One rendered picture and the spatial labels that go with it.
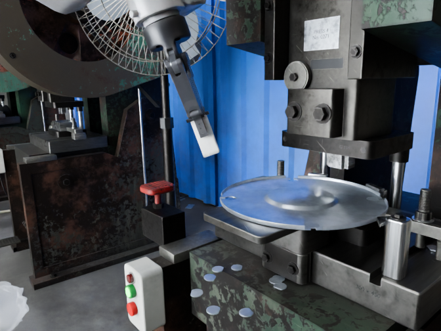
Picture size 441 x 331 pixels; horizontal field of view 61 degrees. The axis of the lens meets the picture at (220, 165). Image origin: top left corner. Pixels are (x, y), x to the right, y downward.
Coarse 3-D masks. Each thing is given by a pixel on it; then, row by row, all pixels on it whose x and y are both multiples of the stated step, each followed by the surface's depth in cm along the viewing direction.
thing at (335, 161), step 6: (330, 156) 73; (336, 156) 72; (342, 156) 72; (330, 162) 74; (336, 162) 73; (342, 162) 72; (348, 162) 72; (354, 162) 73; (342, 168) 72; (348, 168) 72
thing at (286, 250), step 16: (224, 224) 58; (240, 224) 57; (256, 224) 57; (256, 240) 53; (272, 240) 53; (288, 240) 64; (304, 240) 62; (320, 240) 65; (272, 256) 68; (288, 256) 65; (304, 256) 63; (288, 272) 64; (304, 272) 64
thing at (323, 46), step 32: (320, 0) 63; (320, 32) 64; (320, 64) 65; (288, 96) 68; (320, 96) 63; (352, 96) 61; (384, 96) 66; (288, 128) 69; (320, 128) 64; (352, 128) 62; (384, 128) 68
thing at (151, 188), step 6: (144, 186) 86; (150, 186) 86; (156, 186) 85; (162, 186) 85; (168, 186) 85; (174, 186) 87; (144, 192) 85; (150, 192) 83; (156, 192) 83; (162, 192) 84; (156, 198) 87
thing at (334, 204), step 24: (240, 192) 72; (264, 192) 72; (288, 192) 69; (312, 192) 69; (336, 192) 71; (360, 192) 70; (240, 216) 59; (264, 216) 59; (288, 216) 59; (312, 216) 59; (336, 216) 59; (360, 216) 59
